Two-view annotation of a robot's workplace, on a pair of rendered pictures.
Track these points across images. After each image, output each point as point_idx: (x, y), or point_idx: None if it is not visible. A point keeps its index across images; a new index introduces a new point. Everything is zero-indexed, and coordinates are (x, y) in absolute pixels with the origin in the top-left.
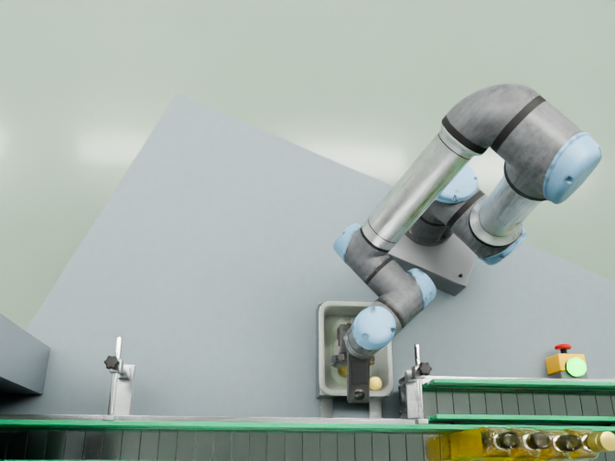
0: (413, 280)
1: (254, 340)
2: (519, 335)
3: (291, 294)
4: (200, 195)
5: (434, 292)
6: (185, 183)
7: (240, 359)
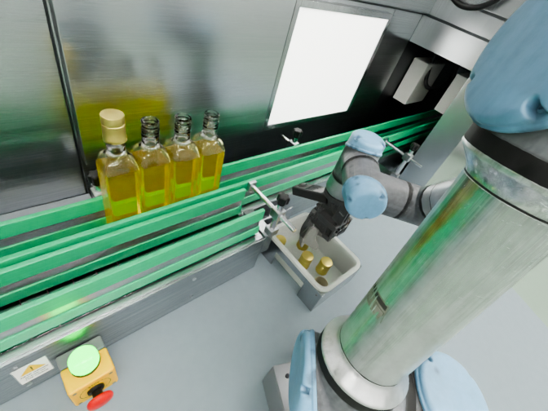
0: (381, 183)
1: (358, 241)
2: (164, 390)
3: (371, 281)
4: (483, 311)
5: (355, 187)
6: (497, 313)
7: (353, 228)
